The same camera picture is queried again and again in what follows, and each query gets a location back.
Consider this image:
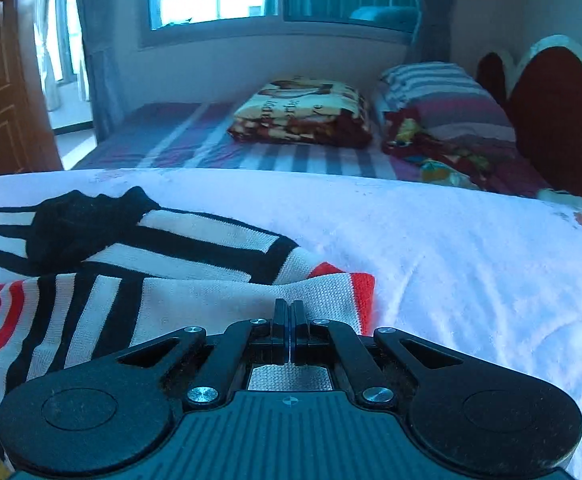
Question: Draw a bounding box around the grey curtain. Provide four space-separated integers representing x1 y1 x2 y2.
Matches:
410 0 468 67
73 0 123 144

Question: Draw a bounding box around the folded printed blanket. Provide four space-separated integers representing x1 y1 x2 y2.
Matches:
227 78 375 150

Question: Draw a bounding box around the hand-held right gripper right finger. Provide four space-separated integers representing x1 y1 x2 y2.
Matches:
292 300 466 409

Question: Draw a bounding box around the striped pillow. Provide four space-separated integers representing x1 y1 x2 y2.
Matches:
378 62 518 144

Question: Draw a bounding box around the striped bed sheet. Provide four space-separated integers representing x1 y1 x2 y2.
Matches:
71 101 552 199

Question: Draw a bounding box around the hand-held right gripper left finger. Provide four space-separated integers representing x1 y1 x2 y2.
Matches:
115 299 292 409

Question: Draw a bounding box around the red floral cloth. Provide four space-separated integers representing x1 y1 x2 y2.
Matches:
381 109 498 192

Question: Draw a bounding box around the white floral blanket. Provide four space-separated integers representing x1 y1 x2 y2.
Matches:
0 167 582 480

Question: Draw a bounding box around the red white heart-shaped headboard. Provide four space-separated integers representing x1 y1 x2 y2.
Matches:
475 34 582 212

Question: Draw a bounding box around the brown wooden door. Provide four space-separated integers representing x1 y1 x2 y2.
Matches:
0 0 65 178

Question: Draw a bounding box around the black white red striped sweater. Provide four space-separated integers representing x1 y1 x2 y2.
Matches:
0 186 376 463

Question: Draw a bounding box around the white sheer curtain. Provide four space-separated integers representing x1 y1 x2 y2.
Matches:
33 0 56 112

